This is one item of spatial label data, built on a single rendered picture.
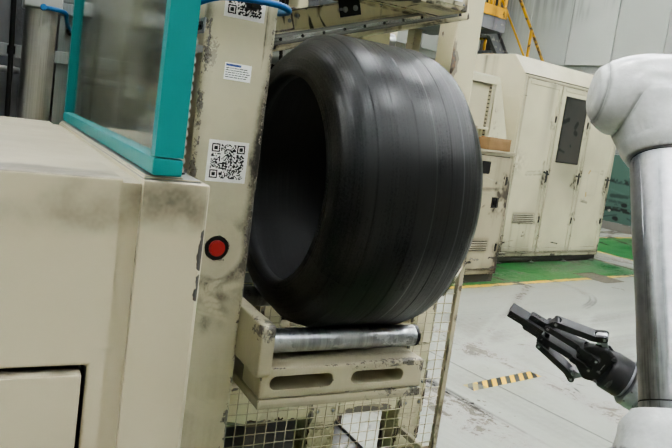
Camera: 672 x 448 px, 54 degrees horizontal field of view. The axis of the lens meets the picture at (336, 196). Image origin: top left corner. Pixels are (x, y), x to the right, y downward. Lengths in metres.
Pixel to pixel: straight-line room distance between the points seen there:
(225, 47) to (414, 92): 0.34
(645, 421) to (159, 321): 0.69
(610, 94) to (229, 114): 0.63
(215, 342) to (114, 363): 0.84
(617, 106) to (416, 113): 0.33
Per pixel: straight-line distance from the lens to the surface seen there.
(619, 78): 1.12
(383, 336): 1.36
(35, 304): 0.44
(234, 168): 1.22
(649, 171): 1.09
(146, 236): 0.43
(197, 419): 1.35
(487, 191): 6.24
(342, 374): 1.31
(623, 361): 1.34
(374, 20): 1.79
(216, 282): 1.25
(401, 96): 1.18
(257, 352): 1.21
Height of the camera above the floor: 1.32
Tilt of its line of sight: 6 degrees down
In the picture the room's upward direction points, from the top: 8 degrees clockwise
